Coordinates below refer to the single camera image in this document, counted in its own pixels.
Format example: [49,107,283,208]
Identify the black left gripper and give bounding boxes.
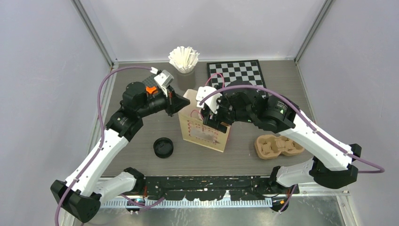
[137,85,190,118]

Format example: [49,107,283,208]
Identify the paper gift bag pink handles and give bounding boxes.
[178,89,230,153]

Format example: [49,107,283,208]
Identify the stack of black lids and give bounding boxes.
[153,137,174,159]

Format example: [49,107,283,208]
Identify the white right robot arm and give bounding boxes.
[196,81,361,193]

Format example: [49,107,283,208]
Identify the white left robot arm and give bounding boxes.
[50,82,190,223]

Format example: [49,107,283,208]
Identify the grey straw holder cup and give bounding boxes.
[176,70,196,91]

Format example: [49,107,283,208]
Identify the orange plastic piece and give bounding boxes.
[145,86,158,95]

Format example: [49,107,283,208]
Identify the grey lego baseplate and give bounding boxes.
[142,74,158,88]

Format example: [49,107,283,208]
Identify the black white chessboard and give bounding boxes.
[206,59,266,88]

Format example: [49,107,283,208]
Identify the white wrapped straws bundle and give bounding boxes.
[168,46,200,74]

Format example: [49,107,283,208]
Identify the brown pulp cup carrier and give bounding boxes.
[255,135,305,160]

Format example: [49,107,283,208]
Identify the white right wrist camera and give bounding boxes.
[195,86,222,114]

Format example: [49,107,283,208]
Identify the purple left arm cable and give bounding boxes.
[54,65,157,226]

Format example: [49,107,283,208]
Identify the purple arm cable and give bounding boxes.
[54,65,157,226]
[199,85,385,213]

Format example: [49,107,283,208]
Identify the aluminium frame rail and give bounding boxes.
[65,174,350,209]

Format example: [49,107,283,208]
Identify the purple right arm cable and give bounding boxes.
[199,85,385,213]

